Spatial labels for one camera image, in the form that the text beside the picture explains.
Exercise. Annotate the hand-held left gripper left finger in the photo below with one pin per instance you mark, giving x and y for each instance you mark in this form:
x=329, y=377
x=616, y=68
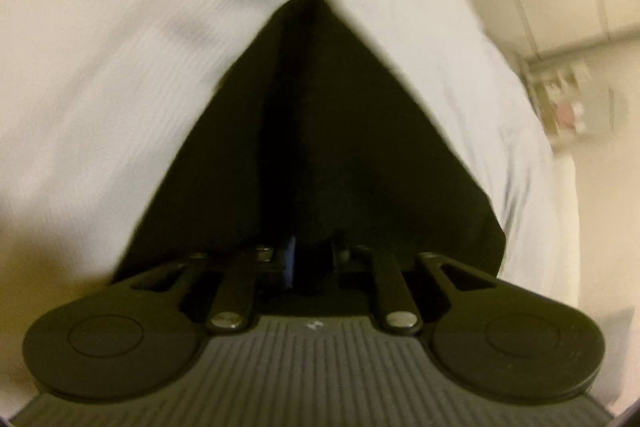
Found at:
x=289, y=264

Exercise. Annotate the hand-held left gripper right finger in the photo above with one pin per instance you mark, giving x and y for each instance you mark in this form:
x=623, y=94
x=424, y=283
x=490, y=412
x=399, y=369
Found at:
x=342, y=254

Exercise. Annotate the black garment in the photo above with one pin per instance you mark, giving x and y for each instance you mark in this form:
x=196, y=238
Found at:
x=310, y=132

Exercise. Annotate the white duvet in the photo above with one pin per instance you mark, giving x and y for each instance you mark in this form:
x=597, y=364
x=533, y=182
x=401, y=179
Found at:
x=125, y=57

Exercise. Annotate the blurred colourful wall objects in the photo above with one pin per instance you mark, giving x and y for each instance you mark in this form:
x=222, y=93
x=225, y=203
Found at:
x=565, y=107

